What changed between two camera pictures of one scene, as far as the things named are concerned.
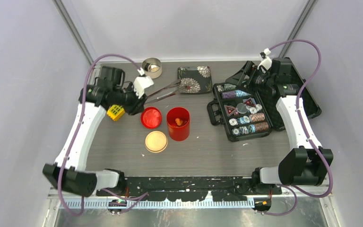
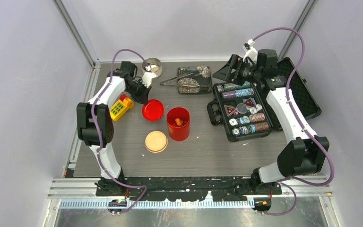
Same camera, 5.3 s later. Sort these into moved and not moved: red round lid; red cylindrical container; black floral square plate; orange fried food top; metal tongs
Moved: red round lid; metal tongs
Not moved: red cylindrical container; black floral square plate; orange fried food top
